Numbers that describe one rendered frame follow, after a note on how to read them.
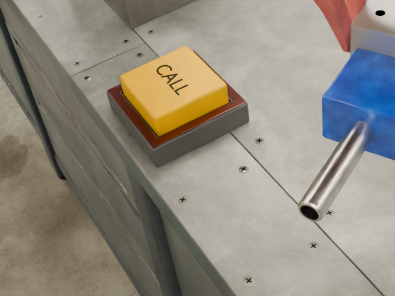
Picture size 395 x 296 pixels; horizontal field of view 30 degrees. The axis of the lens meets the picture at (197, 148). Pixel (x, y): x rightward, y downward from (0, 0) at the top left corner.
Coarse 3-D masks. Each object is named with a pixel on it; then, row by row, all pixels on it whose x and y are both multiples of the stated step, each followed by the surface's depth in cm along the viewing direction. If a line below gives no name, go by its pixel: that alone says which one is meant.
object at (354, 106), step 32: (384, 0) 37; (352, 32) 36; (384, 32) 35; (352, 64) 36; (384, 64) 36; (352, 96) 34; (384, 96) 34; (352, 128) 34; (384, 128) 34; (352, 160) 33; (320, 192) 32
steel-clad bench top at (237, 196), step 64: (64, 0) 70; (256, 0) 66; (64, 64) 63; (128, 64) 62; (256, 64) 60; (320, 64) 59; (256, 128) 55; (320, 128) 54; (192, 192) 51; (256, 192) 50; (384, 192) 49; (256, 256) 47; (320, 256) 46; (384, 256) 45
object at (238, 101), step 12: (204, 60) 58; (216, 72) 57; (120, 84) 57; (228, 84) 55; (120, 96) 56; (240, 96) 54; (120, 108) 55; (228, 108) 53; (132, 120) 54; (204, 120) 53; (144, 132) 53; (180, 132) 52; (156, 144) 52
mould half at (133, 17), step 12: (108, 0) 68; (120, 0) 64; (132, 0) 64; (144, 0) 64; (156, 0) 65; (168, 0) 66; (180, 0) 66; (192, 0) 67; (120, 12) 66; (132, 12) 64; (144, 12) 65; (156, 12) 66; (168, 12) 66; (132, 24) 65
